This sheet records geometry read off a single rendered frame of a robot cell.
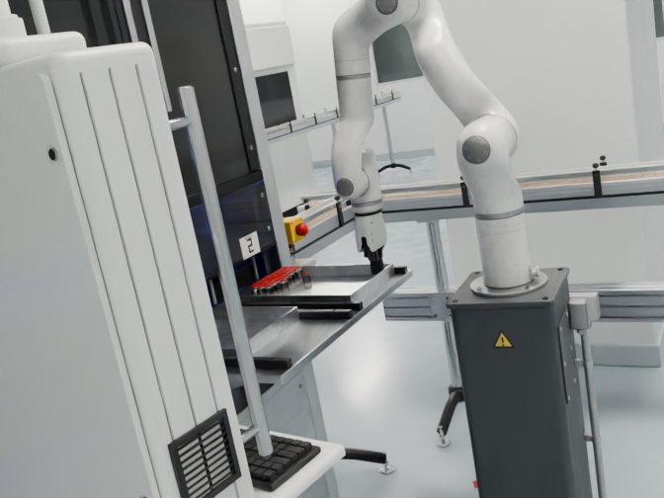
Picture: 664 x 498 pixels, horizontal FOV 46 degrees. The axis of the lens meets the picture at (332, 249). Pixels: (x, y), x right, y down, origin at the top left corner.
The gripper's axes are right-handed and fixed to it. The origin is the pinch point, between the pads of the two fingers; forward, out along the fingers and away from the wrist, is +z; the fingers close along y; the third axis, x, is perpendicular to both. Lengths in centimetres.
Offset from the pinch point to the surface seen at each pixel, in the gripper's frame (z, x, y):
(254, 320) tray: 4.5, -21.9, 29.1
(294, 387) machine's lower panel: 38, -35, 0
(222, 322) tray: 4.6, -30.8, 30.6
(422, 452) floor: 93, -25, -60
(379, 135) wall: 62, -377, -797
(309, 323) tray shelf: 4.5, -4.8, 30.3
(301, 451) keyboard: 10, 19, 77
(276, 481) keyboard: 10, 19, 86
